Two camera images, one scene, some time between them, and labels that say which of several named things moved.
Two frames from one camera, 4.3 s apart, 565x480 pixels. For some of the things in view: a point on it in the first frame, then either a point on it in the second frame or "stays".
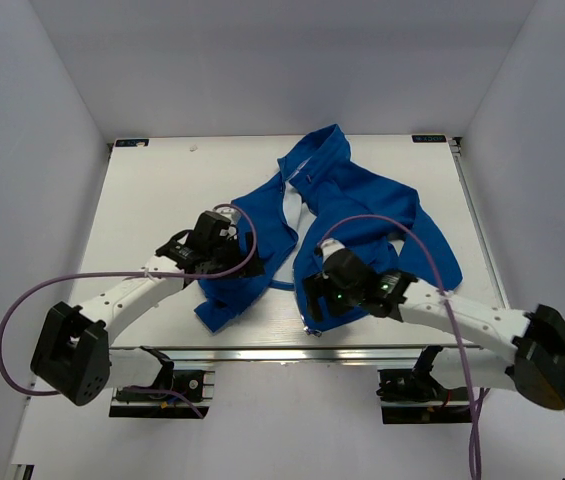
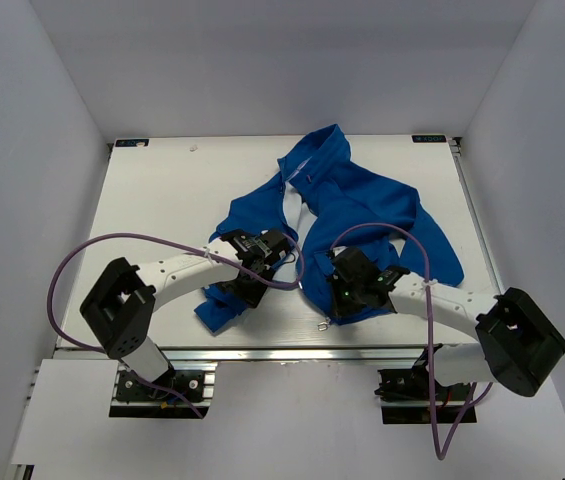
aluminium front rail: x=321 y=354 stays
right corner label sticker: x=429 y=138 stays
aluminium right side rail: x=454 y=145 stays
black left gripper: x=233 y=243 to x=250 y=296
